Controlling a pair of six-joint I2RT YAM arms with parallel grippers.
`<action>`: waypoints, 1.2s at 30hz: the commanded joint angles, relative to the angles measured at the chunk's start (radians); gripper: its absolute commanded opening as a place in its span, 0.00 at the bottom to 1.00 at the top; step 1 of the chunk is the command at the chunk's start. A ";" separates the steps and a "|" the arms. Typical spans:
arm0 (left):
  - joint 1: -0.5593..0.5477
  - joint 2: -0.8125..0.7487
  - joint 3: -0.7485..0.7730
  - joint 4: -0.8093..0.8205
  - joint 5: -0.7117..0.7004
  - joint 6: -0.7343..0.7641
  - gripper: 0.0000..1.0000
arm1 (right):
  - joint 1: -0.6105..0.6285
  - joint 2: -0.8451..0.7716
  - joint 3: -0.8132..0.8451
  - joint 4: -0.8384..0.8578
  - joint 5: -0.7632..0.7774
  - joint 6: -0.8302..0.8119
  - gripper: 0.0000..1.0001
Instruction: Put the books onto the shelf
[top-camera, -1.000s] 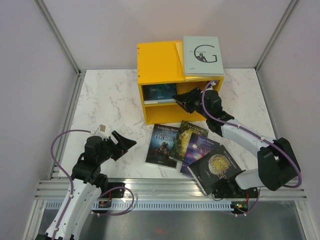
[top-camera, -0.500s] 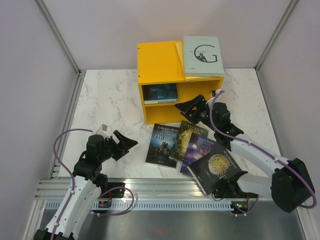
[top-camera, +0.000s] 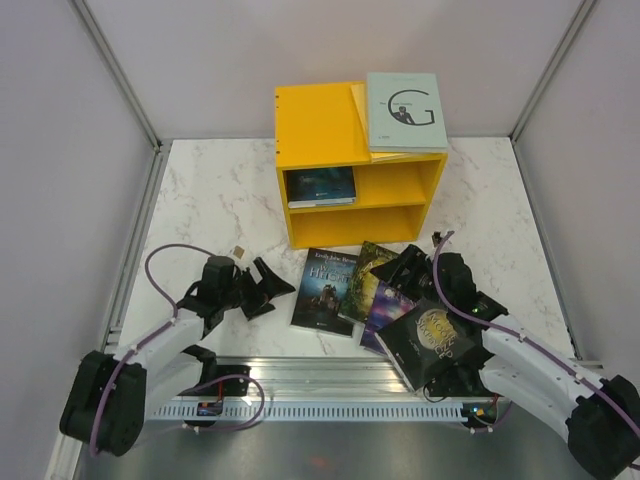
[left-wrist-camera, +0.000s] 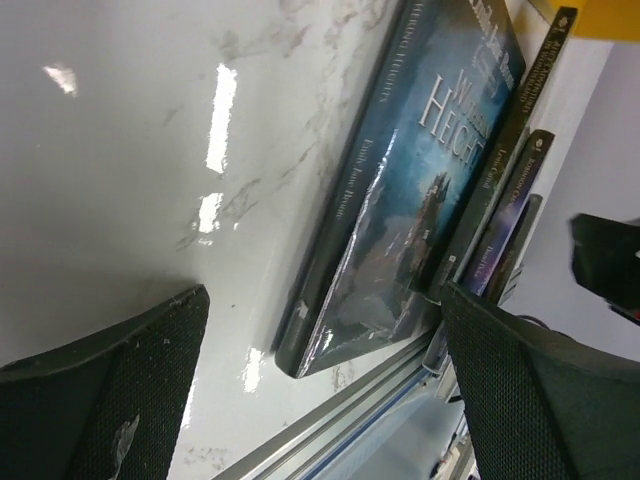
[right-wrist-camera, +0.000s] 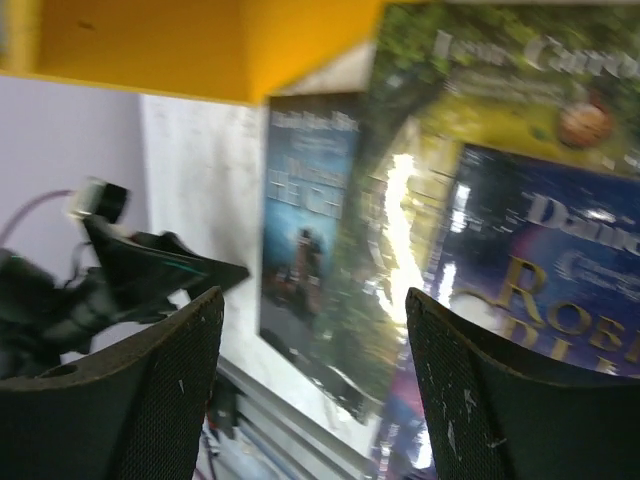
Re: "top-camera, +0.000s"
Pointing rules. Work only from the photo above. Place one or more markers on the purple Robinson Crusoe book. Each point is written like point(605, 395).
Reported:
point(388, 305)

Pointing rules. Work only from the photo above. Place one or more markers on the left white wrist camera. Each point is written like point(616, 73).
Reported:
point(239, 253)

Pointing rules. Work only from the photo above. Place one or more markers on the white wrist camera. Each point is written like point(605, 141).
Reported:
point(437, 238)
point(239, 253)

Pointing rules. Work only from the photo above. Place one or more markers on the teal Jules Verne book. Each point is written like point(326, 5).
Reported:
point(320, 183)

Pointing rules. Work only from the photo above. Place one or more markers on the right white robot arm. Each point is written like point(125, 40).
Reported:
point(598, 418)

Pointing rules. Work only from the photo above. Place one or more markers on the slotted white cable duct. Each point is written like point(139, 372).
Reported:
point(314, 411)

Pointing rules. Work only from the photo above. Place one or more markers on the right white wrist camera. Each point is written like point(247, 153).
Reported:
point(437, 238)

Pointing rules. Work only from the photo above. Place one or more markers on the dark Wuthering Heights book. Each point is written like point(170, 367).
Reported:
point(324, 283)

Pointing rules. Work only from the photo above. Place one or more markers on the green forest cover book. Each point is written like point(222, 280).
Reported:
point(362, 286)

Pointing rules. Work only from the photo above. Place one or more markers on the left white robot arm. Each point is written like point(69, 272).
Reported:
point(113, 394)

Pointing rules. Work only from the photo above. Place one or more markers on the aluminium front rail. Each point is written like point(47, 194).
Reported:
point(271, 378)

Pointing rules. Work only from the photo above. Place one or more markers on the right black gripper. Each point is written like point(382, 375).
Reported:
point(415, 259)

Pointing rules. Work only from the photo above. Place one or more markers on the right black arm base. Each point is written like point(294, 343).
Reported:
point(457, 381)

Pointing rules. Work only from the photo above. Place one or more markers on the black Moon and Sixpence book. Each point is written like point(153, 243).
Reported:
point(426, 342)

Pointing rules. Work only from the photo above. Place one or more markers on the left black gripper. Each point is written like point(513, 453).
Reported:
point(268, 288)

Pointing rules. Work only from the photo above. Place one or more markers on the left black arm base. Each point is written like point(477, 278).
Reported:
point(215, 379)

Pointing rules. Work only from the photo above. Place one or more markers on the grey G book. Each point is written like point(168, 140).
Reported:
point(405, 114)

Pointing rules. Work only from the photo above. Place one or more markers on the yellow L book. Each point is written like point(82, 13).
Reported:
point(358, 92)

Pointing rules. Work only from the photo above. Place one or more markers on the yellow wooden shelf box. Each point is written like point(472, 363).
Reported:
point(317, 126)

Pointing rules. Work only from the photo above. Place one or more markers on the light blue O S book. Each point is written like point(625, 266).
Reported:
point(321, 202)

